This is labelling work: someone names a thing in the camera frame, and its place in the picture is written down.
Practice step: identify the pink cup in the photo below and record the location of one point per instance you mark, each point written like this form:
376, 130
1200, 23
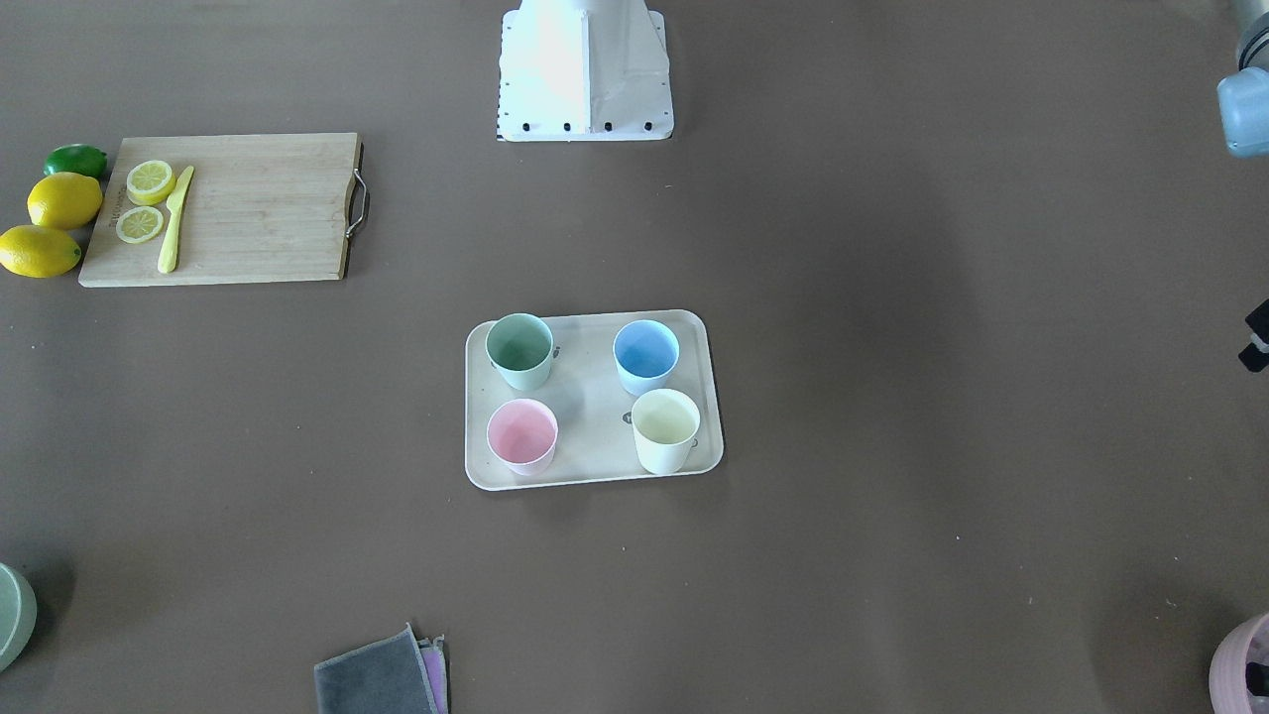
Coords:
523, 434

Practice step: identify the pink bowl with ice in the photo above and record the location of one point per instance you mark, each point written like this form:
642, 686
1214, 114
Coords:
1237, 677

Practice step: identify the wooden cutting board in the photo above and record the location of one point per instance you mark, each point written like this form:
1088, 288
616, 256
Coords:
260, 208

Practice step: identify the whole lemon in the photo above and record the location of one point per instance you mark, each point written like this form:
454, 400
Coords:
38, 252
64, 201

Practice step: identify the green lime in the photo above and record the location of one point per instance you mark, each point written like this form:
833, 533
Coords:
78, 159

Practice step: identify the green bowl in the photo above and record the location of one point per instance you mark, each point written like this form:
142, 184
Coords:
19, 611

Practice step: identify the lower whole lemon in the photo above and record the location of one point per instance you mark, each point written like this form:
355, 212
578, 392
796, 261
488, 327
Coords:
38, 252

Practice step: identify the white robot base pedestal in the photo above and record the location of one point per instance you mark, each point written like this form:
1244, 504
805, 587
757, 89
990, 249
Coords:
584, 71

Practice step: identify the grey cloth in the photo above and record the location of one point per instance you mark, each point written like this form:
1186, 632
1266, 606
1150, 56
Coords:
384, 677

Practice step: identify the lemon slice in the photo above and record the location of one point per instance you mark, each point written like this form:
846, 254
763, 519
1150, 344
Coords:
140, 224
150, 182

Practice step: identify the yellow plastic knife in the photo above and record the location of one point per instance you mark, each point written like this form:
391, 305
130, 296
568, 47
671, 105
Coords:
175, 204

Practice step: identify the green cup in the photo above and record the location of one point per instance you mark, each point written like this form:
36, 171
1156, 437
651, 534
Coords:
521, 347

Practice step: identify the cream yellow cup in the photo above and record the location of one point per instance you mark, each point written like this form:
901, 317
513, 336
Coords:
665, 425

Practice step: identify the lower lemon slice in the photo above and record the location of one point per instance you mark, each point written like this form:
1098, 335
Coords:
140, 224

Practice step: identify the purple cloth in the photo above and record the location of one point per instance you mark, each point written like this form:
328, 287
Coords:
434, 661

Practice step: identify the upper lemon slice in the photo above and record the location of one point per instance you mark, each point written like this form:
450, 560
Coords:
150, 182

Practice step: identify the blue cup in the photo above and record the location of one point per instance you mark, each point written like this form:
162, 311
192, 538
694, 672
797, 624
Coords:
646, 352

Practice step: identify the upper whole lemon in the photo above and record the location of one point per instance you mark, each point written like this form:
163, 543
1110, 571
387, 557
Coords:
64, 201

